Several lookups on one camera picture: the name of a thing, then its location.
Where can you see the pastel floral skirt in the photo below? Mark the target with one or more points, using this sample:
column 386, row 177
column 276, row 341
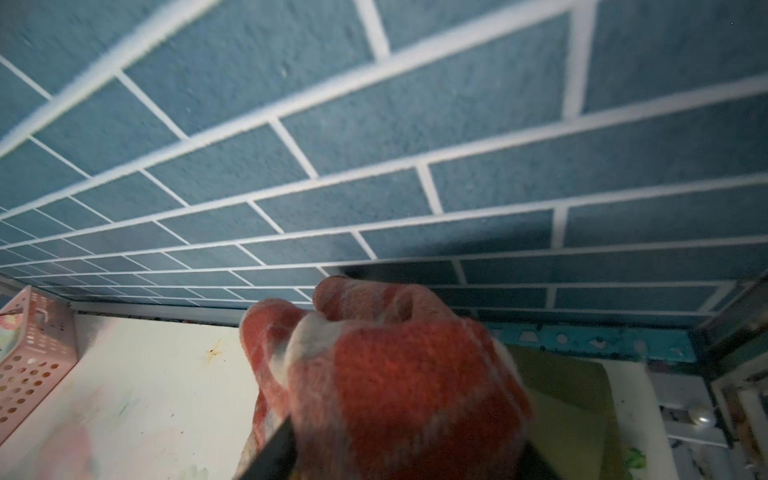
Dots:
column 10, row 329

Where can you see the pink perforated plastic basket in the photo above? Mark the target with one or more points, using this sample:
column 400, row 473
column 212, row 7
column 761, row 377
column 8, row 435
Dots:
column 44, row 354

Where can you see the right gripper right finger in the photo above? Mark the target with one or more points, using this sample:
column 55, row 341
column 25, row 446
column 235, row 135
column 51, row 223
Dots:
column 533, row 466

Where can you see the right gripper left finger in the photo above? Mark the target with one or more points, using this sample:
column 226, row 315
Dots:
column 277, row 459

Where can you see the lemon print skirt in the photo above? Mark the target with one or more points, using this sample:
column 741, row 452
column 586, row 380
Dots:
column 634, row 459

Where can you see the red patterned skirt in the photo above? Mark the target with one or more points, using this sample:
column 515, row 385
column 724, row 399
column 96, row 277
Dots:
column 383, row 381

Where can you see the olive green skirt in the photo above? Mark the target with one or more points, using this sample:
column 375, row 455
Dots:
column 576, row 428

